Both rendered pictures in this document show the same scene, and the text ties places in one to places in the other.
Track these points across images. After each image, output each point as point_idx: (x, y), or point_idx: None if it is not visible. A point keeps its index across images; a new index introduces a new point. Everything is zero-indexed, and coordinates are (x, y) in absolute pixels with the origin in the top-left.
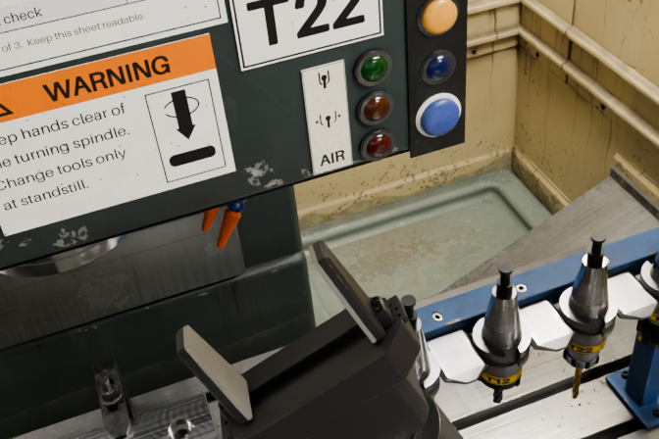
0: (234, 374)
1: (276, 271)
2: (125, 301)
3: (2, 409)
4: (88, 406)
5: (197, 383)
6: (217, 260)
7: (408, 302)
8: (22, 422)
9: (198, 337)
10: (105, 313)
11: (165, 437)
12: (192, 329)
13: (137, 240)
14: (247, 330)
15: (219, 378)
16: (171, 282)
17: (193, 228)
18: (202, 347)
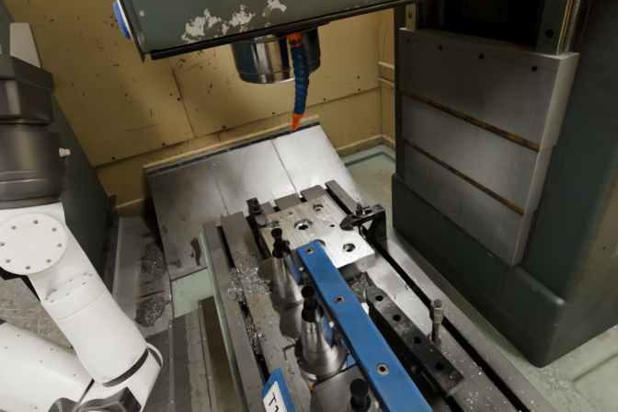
0: (32, 61)
1: (534, 290)
2: (452, 214)
3: (404, 213)
4: (426, 247)
5: (406, 262)
6: (499, 241)
7: (274, 232)
8: (406, 226)
9: (28, 31)
10: (442, 211)
11: (343, 243)
12: (28, 27)
13: (468, 188)
14: (501, 302)
15: (12, 46)
16: (474, 228)
17: (496, 210)
18: (23, 34)
